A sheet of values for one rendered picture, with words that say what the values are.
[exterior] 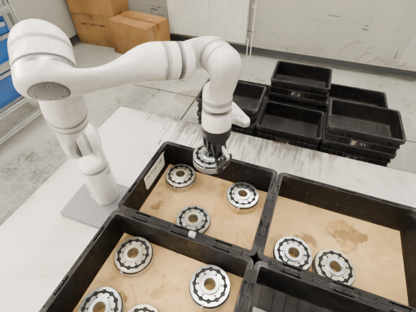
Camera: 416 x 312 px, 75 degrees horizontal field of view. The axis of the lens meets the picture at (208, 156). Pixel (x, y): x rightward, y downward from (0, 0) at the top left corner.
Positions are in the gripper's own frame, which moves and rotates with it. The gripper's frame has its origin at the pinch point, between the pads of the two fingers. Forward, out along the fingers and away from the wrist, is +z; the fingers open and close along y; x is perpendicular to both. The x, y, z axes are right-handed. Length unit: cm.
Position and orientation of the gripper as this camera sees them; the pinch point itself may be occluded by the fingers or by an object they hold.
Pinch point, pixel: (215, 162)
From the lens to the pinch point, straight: 78.4
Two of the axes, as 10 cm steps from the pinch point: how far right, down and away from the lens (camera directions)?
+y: 4.5, 6.4, -6.3
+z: 0.0, 7.0, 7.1
